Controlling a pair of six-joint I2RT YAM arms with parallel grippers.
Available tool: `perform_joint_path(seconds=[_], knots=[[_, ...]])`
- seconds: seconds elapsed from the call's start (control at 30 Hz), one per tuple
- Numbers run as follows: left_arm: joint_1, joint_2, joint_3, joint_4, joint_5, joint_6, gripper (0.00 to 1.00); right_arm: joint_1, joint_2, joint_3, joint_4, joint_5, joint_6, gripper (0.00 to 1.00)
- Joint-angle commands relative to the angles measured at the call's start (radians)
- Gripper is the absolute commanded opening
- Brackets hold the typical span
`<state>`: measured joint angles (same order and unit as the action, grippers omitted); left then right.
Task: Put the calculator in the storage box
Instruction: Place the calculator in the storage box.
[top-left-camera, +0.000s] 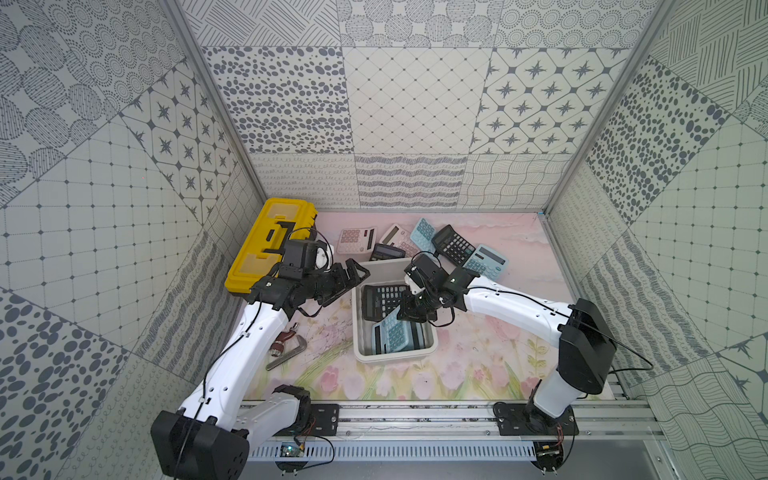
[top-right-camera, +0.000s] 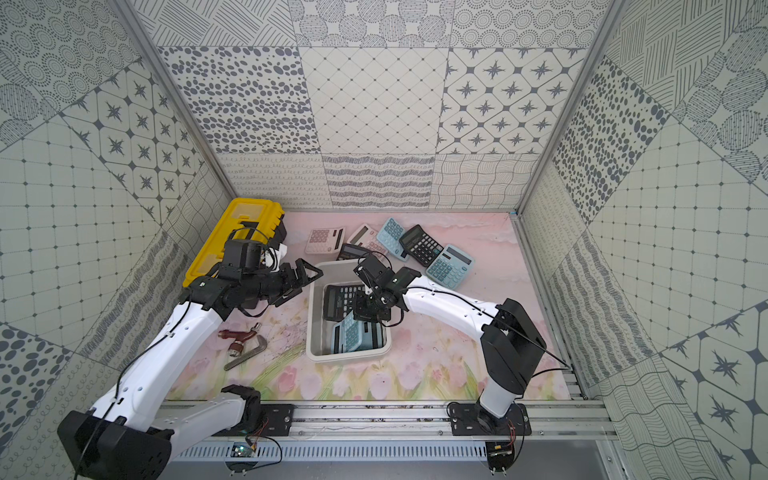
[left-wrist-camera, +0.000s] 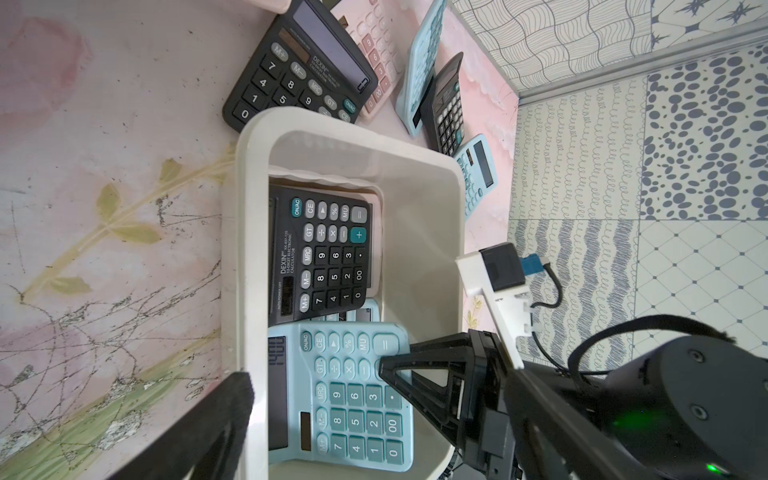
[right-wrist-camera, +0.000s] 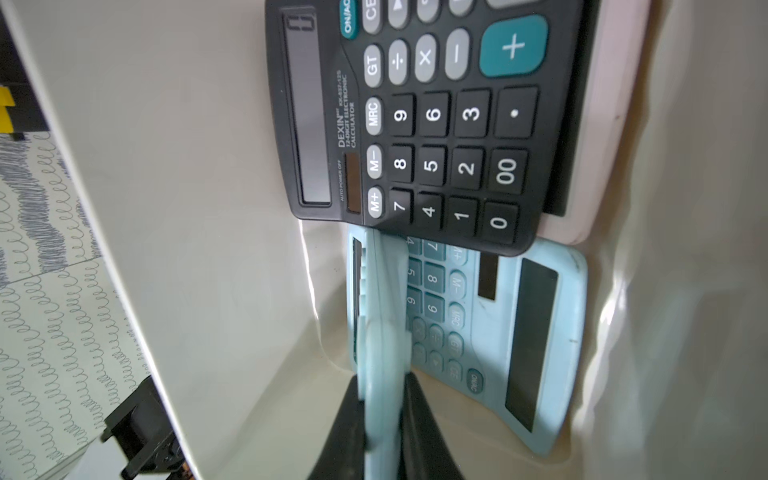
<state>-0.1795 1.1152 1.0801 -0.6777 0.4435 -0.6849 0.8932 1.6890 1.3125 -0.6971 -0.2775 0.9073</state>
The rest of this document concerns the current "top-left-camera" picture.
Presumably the aluminium rail frame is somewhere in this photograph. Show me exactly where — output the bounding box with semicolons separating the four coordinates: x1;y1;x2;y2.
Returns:
248;401;664;464

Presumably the yellow black toolbox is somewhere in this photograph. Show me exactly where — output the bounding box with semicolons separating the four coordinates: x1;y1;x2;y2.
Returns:
225;198;318;296

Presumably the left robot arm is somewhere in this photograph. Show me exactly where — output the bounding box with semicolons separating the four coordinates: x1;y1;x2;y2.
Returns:
150;240;370;479

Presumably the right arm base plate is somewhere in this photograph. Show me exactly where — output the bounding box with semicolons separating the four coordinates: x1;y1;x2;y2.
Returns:
492;402;579;437

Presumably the pink calculator back middle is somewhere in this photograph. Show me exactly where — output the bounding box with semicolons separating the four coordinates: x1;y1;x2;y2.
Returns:
379;224;420;257

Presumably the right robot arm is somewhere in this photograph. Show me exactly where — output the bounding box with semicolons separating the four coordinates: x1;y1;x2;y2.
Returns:
398;253;618;422

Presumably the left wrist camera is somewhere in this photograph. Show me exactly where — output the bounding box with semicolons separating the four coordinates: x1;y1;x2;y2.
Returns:
315;242;333;271

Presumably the pink calculator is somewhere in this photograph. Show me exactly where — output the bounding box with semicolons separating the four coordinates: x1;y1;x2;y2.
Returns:
336;227;376;255
379;224;420;257

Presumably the small black calculator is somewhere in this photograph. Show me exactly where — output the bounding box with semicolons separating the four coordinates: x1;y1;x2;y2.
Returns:
369;243;406;261

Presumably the small blue calculator back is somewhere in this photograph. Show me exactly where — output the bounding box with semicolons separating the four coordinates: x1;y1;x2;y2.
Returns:
410;218;436;253

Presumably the pink calculator back left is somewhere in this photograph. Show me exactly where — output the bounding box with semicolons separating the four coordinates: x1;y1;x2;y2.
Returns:
336;227;376;255

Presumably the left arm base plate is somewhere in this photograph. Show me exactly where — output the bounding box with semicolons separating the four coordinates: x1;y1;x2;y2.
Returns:
276;403;340;437

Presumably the white plastic storage box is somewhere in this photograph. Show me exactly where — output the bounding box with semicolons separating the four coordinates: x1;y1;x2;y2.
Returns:
351;258;438;364

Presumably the black calculator back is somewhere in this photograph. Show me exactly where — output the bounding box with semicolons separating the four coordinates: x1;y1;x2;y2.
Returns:
431;225;475;266

